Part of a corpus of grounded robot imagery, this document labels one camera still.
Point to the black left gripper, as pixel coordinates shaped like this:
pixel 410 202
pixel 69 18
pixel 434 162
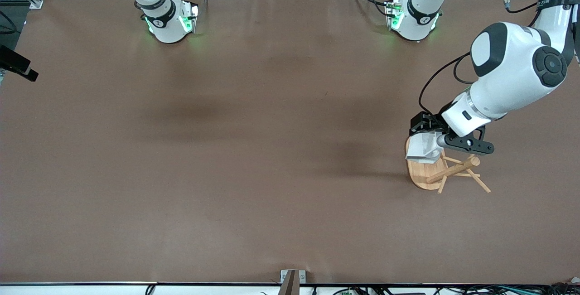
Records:
pixel 431 123

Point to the white faceted cup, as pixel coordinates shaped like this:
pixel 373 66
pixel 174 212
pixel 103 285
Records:
pixel 419 150

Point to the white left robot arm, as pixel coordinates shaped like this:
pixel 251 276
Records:
pixel 512 68

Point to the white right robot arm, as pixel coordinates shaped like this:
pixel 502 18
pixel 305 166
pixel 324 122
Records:
pixel 167 32

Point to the left arm base connector panel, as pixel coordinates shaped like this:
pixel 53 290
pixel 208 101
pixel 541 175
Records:
pixel 393 14

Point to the right arm base connector panel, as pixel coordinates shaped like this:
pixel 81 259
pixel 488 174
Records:
pixel 190 18

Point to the wooden cup rack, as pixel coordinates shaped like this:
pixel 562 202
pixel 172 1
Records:
pixel 453 170

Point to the brown table cover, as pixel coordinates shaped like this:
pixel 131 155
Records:
pixel 290 195

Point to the metal bracket plate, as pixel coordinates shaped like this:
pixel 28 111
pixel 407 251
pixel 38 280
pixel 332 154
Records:
pixel 302 277

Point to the dark camera post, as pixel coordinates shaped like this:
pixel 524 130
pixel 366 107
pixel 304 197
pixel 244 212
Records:
pixel 290 283

